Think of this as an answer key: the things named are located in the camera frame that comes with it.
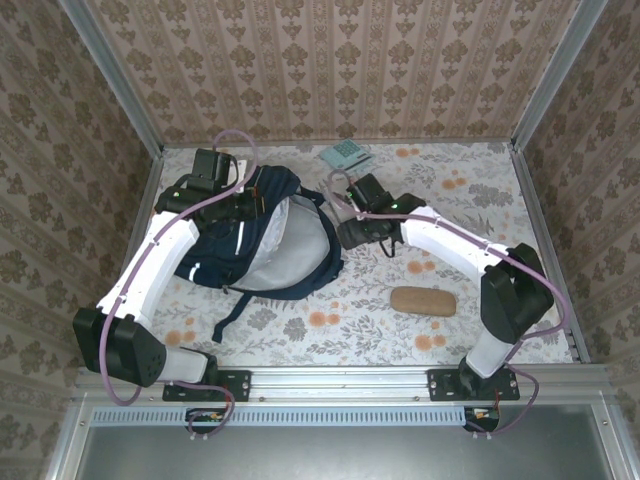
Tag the navy blue backpack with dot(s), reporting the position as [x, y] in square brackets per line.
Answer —
[295, 250]

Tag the teal calculator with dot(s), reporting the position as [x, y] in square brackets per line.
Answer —
[347, 152]

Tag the brown glasses case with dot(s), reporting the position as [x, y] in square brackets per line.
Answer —
[422, 301]

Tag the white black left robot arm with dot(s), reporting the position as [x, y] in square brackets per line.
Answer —
[150, 265]

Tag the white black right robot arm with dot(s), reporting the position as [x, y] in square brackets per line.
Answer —
[450, 240]

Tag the floral tablecloth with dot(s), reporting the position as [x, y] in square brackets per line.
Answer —
[350, 340]

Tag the grey metal sheet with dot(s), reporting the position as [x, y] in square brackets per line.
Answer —
[340, 455]

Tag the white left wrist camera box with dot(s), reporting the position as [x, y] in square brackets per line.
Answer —
[241, 170]

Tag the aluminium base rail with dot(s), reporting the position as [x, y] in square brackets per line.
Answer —
[340, 382]

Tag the aluminium frame post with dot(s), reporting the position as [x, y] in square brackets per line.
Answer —
[555, 75]
[115, 75]

